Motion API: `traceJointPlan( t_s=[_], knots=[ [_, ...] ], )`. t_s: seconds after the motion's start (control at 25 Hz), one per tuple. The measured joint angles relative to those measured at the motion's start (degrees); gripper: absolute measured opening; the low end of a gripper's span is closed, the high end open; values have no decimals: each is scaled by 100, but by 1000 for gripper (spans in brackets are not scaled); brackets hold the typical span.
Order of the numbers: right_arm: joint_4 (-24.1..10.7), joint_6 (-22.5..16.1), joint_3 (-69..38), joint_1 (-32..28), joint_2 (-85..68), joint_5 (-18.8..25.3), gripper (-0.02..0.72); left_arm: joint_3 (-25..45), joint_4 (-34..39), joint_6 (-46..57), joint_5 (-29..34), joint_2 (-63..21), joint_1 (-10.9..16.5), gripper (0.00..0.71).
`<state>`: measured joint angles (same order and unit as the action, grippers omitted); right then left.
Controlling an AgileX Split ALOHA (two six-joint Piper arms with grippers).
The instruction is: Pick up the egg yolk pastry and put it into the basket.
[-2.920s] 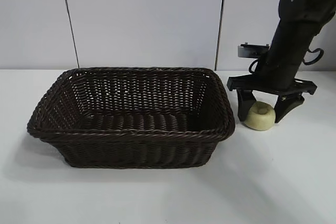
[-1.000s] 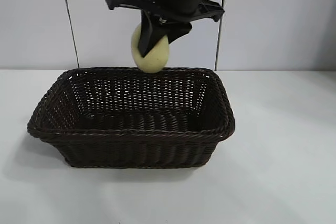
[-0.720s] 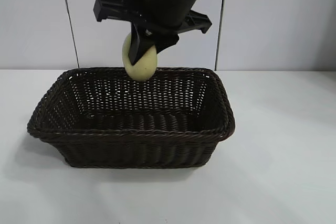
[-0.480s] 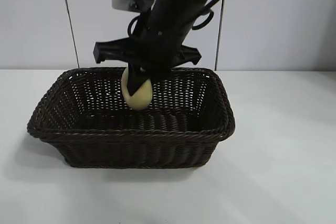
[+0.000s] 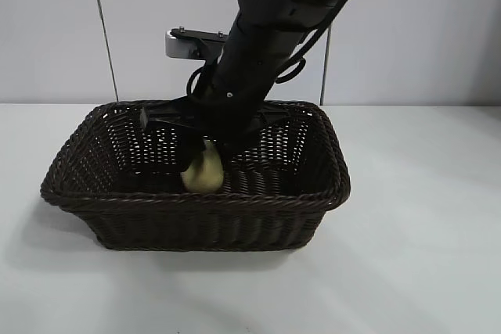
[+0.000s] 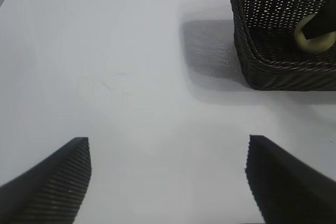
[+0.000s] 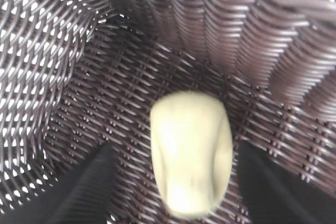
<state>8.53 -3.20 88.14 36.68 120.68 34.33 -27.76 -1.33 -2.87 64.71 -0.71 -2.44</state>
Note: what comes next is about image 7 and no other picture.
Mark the pale yellow egg yolk pastry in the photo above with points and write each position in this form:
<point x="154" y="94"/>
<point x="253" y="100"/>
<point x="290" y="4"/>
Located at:
<point x="189" y="150"/>

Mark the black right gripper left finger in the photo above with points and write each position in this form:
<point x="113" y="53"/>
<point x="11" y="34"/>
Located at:
<point x="73" y="203"/>

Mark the dark brown woven basket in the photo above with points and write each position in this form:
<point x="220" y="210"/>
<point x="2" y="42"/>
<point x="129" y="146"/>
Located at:
<point x="183" y="37"/>

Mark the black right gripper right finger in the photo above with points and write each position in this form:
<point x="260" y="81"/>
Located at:
<point x="283" y="197"/>

